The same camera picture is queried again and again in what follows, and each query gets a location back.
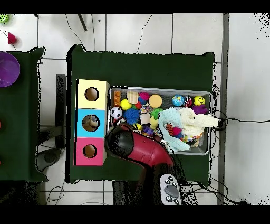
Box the large blue spiky ball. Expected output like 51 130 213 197
122 108 141 125

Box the purple bowl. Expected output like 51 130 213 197
0 51 21 88

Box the small soccer ball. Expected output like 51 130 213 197
110 106 123 119

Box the yellow tennis ball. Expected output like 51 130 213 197
120 98 132 111

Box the purple spiky toy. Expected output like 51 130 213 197
191 104 209 115

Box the cream waffle cloth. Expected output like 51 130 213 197
179 107 220 137

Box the small red floor toy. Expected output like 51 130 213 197
7 31 17 45

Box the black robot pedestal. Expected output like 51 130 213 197
112 180 161 206

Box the shallow clear mesh bin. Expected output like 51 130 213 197
106 85 213 156

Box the mint green waffle cloth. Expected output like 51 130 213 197
158 107 191 153

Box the dark grey rod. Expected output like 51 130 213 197
77 14 88 32

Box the plain wooden cube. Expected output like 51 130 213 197
139 113 151 125

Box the black power cable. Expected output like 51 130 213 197
215 117 270 130

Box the dark green table cloth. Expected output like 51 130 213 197
65 44 216 184
0 46 49 183

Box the colourful polka dot cloth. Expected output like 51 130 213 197
181 133 204 145

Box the blue globe ball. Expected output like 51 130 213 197
172 94 185 107

